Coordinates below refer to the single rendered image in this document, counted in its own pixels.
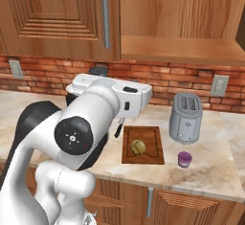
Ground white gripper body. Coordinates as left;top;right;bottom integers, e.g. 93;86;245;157
116;117;129;128

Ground round yellowish bread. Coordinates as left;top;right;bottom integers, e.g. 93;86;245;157
128;139;147;156

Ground brown wooden cutting board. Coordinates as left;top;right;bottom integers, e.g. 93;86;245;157
121;124;166;166

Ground grey cabinet door handle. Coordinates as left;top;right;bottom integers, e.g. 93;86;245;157
100;0;112;50

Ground wooden base cabinet door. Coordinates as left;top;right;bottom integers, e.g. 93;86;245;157
83;178;149;225
149;187;238;225

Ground silver toaster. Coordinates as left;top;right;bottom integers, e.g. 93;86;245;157
168;92;204;146

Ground purple jam jar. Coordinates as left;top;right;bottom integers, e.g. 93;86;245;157
177;150;193;169

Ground grey wall outlet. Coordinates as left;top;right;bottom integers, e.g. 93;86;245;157
210;74;231;98
8;59;24;80

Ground black appliance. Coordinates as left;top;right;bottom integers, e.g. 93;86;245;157
88;66;109;78

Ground grey base cabinet handle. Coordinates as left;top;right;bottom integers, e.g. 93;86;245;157
145;186;155;219

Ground wooden open cabinet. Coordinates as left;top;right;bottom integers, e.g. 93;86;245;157
120;0;245;68

